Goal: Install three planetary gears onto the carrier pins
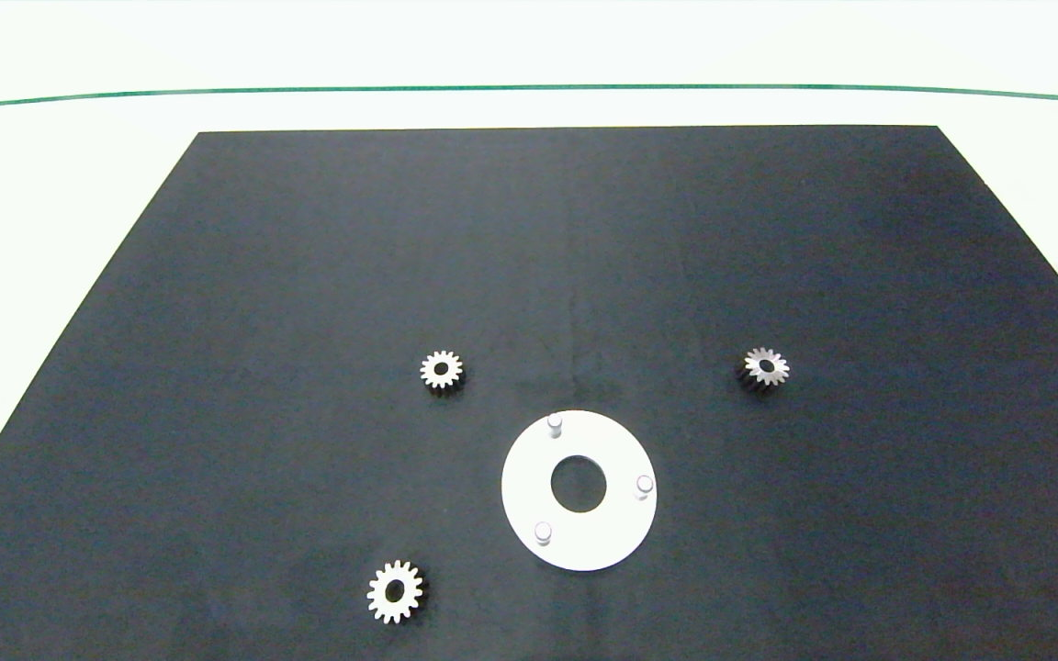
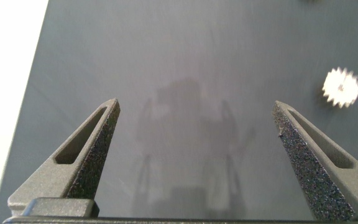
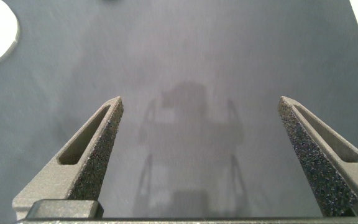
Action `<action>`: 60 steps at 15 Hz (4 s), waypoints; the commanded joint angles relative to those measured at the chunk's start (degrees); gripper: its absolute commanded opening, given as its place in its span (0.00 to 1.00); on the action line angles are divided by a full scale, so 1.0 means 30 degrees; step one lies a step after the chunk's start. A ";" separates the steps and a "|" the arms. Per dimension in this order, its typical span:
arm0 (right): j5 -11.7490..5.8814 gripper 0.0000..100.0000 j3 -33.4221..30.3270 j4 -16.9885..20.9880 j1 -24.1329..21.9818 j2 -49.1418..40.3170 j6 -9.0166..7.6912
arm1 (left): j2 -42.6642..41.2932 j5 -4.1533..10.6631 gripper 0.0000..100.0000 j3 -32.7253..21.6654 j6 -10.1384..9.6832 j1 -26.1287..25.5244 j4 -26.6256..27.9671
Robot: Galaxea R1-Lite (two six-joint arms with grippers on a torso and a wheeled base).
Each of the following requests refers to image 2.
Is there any large steel gear small hole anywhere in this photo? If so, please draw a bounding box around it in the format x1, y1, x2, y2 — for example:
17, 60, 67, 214
321, 66, 358, 110

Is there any dark mat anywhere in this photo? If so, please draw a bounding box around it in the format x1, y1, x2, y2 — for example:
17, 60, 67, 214
0, 0, 358, 224

